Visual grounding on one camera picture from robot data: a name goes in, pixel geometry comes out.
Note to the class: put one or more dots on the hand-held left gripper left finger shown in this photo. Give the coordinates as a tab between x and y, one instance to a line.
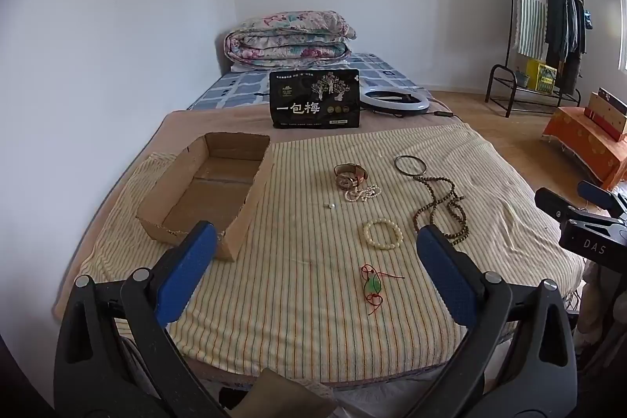
188	264

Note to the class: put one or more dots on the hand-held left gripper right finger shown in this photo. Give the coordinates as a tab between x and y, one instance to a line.
445	273

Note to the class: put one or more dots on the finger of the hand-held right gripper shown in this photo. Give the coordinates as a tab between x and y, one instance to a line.
600	197
553	202

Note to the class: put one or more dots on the cardboard box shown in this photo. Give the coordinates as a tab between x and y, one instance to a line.
205	192

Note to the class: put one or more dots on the dark metal bangle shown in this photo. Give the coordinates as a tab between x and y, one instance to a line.
397	168

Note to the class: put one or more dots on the tan flat box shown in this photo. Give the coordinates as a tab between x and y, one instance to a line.
605	121

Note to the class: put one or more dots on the dark lidded gift box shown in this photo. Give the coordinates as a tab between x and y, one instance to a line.
615	102

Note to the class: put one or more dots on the yellow striped towel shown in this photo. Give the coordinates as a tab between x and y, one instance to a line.
303	300

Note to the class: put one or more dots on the yellow box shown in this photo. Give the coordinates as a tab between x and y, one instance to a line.
541	77

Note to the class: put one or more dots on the olive cloth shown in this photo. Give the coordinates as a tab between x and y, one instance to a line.
289	396

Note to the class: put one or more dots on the window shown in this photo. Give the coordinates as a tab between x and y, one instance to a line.
623	26

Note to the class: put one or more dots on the dark hanging clothes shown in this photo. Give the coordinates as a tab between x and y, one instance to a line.
563	26

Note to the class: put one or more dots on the blue checked bed sheet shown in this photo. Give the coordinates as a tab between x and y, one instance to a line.
235	90

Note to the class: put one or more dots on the striped hanging cloth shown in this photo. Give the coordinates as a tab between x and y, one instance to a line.
531	6

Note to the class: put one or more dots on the black metal clothes rack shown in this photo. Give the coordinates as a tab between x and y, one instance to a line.
509	6

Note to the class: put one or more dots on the black snack bag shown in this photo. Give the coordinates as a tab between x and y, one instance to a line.
313	99

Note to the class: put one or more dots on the folded floral quilt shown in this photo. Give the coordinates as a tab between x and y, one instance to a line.
289	38

